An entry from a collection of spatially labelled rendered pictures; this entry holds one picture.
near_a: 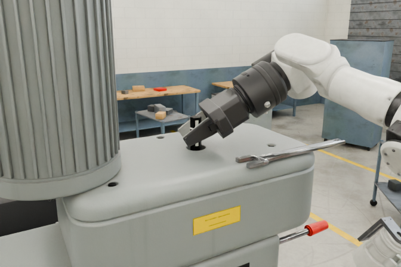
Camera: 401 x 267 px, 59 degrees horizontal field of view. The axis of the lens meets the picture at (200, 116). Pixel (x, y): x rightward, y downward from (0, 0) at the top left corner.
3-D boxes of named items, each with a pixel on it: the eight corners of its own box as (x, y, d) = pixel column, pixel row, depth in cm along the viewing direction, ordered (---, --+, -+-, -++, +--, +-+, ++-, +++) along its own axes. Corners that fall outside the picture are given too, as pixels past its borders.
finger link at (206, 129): (180, 134, 64) (209, 116, 64) (189, 148, 65) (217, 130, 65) (181, 137, 62) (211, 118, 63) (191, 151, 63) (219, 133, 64)
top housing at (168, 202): (246, 176, 93) (248, 118, 89) (323, 223, 71) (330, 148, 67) (56, 223, 71) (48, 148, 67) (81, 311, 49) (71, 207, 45)
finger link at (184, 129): (184, 140, 70) (210, 123, 70) (176, 127, 69) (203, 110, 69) (183, 137, 71) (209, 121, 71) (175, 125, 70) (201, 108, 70)
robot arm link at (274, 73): (281, 121, 69) (329, 90, 69) (268, 81, 61) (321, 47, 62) (252, 92, 77) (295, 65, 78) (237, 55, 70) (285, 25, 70)
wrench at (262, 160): (333, 140, 72) (333, 136, 72) (349, 145, 69) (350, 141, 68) (235, 161, 60) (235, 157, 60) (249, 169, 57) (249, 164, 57)
